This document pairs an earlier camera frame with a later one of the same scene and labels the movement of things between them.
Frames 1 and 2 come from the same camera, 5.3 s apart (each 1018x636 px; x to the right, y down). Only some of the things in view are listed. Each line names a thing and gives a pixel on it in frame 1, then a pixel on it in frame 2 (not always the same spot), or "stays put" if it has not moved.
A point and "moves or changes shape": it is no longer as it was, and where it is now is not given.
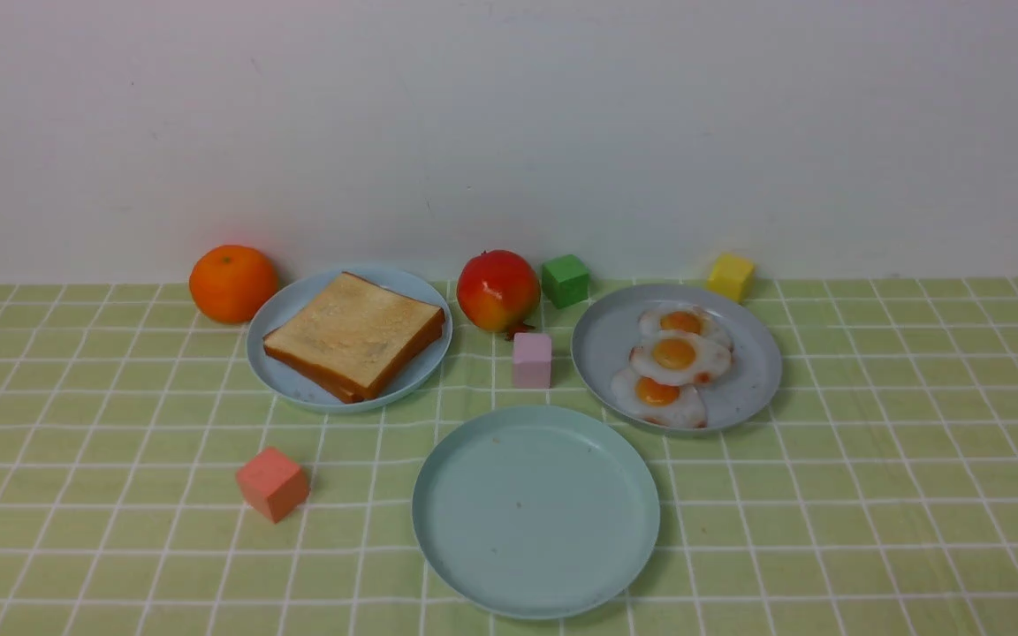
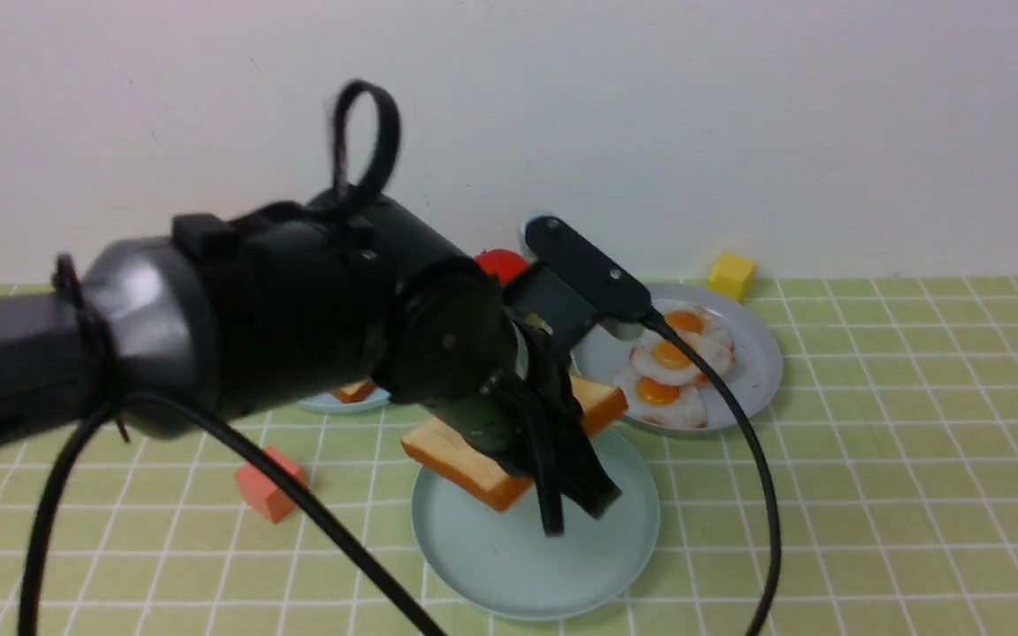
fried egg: (657, 402) stays put
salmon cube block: (272, 482) stays put
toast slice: (356, 336) moves or changes shape
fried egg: (682, 357) stays put
